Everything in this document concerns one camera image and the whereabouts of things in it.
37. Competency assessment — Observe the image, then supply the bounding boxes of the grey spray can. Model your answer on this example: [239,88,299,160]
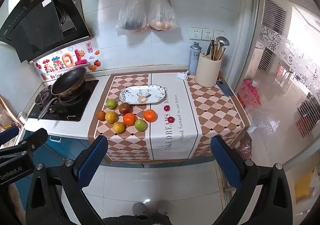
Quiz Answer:
[188,42,202,75]

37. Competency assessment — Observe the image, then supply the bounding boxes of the metal ladle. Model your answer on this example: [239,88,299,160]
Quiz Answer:
[216,36,230,60]

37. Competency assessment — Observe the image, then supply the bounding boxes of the red cherry tomato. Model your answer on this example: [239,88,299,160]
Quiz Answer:
[164,105,170,112]
[168,117,175,124]

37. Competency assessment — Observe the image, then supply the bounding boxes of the dark blue phone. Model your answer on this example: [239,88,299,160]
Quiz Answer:
[216,80,234,96]

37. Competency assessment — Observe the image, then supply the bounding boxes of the cream utensil holder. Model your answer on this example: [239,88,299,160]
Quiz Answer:
[195,53,222,88]

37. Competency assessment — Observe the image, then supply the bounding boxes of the red patterned bag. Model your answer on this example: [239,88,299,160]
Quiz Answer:
[237,79,261,108]

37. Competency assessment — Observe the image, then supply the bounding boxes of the checkered table mat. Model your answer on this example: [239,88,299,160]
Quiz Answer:
[87,71,249,165]

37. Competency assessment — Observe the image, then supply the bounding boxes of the dark red apple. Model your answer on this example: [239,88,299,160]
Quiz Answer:
[119,102,131,116]

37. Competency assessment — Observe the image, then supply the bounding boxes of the red cherry tomato far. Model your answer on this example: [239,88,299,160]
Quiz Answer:
[164,105,170,112]

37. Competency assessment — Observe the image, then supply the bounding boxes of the plastic bag with eggs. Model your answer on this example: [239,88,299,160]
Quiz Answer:
[148,0,180,31]

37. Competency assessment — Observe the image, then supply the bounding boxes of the yellow pear fruit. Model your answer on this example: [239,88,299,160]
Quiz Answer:
[105,111,118,124]

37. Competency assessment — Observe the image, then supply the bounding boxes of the black range hood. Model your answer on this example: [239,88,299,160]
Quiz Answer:
[1,0,92,62]

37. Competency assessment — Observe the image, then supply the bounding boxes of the yellow lemon front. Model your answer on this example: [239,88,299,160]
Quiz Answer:
[112,122,125,134]

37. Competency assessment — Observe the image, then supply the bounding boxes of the green apple front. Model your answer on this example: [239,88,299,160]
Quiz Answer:
[135,119,148,132]

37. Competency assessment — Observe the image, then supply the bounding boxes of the floral oval plate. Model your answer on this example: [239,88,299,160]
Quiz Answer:
[119,85,166,105]

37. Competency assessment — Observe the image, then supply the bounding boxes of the white wall sockets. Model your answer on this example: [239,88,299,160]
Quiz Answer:
[189,28,225,41]

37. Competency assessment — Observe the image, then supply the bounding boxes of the small brownish orange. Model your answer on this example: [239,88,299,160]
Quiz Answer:
[97,111,106,122]

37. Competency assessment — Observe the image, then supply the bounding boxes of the red cherry tomato near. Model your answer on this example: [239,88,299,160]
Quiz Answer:
[168,117,175,124]

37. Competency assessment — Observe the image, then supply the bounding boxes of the green apple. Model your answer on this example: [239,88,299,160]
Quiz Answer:
[135,119,148,132]
[106,99,117,109]

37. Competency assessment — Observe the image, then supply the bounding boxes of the white crumpled tissue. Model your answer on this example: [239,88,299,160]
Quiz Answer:
[177,71,189,80]

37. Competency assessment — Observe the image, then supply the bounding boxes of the black frying pan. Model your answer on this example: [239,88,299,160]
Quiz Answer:
[37,67,86,120]

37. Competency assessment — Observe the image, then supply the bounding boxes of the colourful wall sticker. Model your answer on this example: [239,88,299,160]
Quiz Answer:
[33,42,102,82]

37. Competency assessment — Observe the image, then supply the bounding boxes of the plastic bag dark contents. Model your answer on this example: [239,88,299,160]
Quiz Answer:
[115,0,147,34]

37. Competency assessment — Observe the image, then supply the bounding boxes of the black gas stove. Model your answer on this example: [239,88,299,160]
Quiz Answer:
[28,80,99,122]

